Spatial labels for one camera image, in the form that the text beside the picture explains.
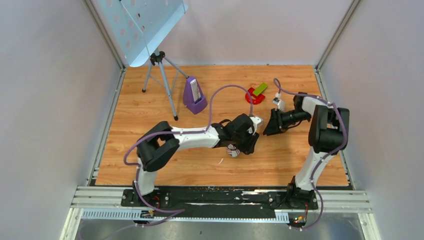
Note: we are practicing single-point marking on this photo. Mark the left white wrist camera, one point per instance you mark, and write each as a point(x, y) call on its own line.
point(257, 122)

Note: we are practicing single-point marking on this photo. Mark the flag print glasses case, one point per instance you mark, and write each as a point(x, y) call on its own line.
point(232, 151)

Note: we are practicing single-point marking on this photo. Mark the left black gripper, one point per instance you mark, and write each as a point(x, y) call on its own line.
point(248, 148)

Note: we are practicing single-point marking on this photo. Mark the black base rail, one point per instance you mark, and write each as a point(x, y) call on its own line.
point(217, 202)

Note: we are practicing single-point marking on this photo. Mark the purple metronome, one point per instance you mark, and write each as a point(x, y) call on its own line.
point(193, 97)

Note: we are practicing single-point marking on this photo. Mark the green block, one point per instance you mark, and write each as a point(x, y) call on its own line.
point(260, 89)

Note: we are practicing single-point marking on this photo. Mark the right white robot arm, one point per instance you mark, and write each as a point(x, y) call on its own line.
point(328, 134)

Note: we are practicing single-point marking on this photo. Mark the blue perforated music stand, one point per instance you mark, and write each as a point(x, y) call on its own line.
point(137, 28)

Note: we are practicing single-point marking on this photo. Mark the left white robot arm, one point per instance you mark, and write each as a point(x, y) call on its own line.
point(157, 147)

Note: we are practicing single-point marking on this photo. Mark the red horseshoe magnet toy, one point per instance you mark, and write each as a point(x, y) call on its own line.
point(253, 99)

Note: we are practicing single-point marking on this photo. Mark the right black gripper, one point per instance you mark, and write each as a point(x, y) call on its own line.
point(275, 123)

